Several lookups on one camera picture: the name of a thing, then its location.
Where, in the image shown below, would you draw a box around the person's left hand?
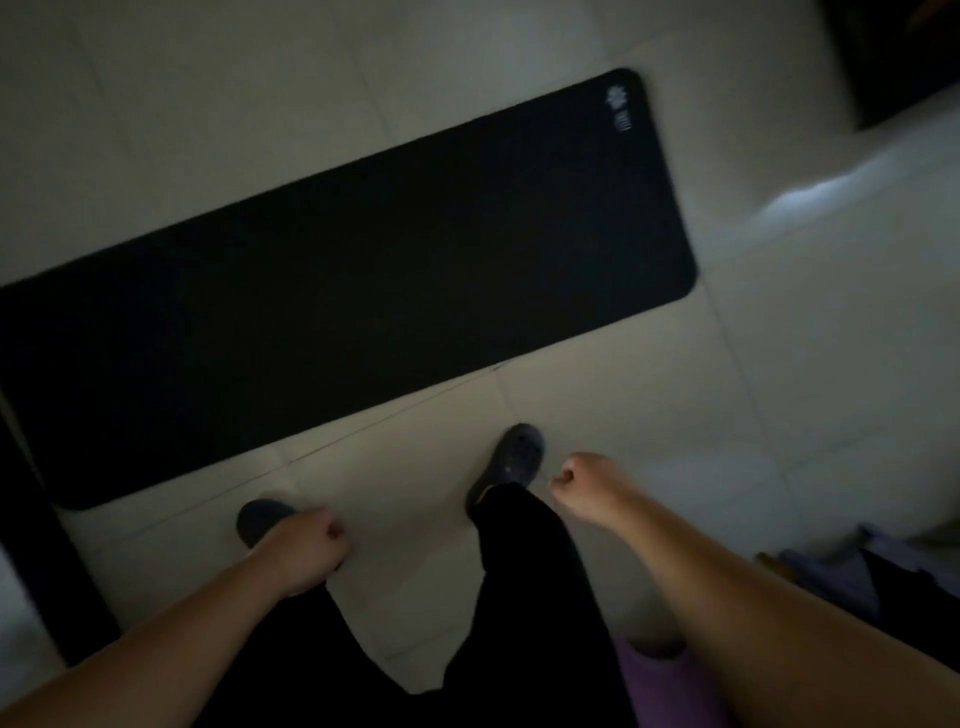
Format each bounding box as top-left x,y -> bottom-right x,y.
257,506 -> 354,598

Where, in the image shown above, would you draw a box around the person's right hand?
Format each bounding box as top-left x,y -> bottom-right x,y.
549,451 -> 648,529

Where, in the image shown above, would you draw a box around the person's right forearm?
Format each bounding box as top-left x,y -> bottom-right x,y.
611,491 -> 960,728

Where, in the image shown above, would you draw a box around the person's left forearm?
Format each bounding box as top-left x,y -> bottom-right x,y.
0,549 -> 286,728

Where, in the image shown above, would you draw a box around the dark clog shoe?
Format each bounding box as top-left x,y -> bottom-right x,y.
236,498 -> 301,549
465,423 -> 547,519

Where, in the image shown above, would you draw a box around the black trousers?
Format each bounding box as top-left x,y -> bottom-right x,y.
196,483 -> 639,728

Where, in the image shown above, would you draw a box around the black yoga mat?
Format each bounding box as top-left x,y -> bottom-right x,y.
0,67 -> 699,513

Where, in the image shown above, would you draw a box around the dark furniture leg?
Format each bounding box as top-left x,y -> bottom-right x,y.
0,408 -> 123,667

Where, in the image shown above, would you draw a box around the pile of dark clothes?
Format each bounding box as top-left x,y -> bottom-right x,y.
757,523 -> 960,672

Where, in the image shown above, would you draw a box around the dark furniture piece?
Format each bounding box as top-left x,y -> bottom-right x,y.
821,0 -> 960,132

